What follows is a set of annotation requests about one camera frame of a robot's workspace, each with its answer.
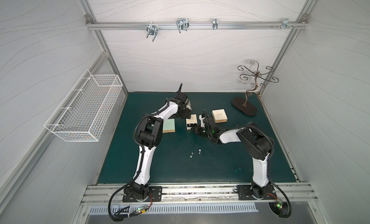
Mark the white wire basket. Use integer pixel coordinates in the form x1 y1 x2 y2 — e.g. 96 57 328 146
44 69 123 142

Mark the black metal jewelry stand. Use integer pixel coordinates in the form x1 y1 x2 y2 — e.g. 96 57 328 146
232 60 279 116

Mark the mint green jewelry box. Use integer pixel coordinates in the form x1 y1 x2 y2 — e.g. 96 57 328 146
162 119 175 133

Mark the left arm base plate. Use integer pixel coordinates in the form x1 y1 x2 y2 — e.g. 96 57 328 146
122 185 162 202

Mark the white slotted cable duct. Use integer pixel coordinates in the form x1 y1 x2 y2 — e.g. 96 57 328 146
88 203 259 215

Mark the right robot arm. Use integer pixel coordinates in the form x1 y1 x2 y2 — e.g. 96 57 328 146
191 111 275 194

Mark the metal clamp hook small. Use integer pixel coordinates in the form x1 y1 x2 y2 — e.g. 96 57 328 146
213 18 218 30

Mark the metal clamp hook middle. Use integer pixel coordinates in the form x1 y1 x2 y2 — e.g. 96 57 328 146
176 18 189 33

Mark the aluminium front rail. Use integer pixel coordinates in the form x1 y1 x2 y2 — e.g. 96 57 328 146
81 183 319 205

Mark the aluminium crossbar rail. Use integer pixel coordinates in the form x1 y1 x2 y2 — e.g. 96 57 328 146
86 21 308 30

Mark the metal clamp hook right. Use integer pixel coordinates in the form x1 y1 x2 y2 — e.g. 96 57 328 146
271 19 298 30

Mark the metal clamp hook left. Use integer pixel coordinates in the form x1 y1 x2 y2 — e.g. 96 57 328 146
146 24 158 42

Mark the grey ribbed ceramic cup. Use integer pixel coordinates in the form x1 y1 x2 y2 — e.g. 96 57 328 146
186 98 191 110

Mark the left black cable bundle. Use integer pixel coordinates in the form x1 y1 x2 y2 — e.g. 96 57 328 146
107 180 154 222

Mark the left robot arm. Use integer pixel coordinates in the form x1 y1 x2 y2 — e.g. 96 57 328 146
128 84 192 200

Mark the small cream jewelry box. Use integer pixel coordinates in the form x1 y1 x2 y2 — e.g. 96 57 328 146
186 114 198 130

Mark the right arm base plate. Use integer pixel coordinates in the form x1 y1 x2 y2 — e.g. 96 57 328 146
233 183 277 200

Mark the large cream jewelry box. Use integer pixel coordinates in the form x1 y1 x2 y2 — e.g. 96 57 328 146
212 109 228 123

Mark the dark green table mat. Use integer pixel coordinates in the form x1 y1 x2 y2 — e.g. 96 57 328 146
97 91 297 184

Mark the right black cable loop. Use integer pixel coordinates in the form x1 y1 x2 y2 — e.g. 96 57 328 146
268 180 293 219

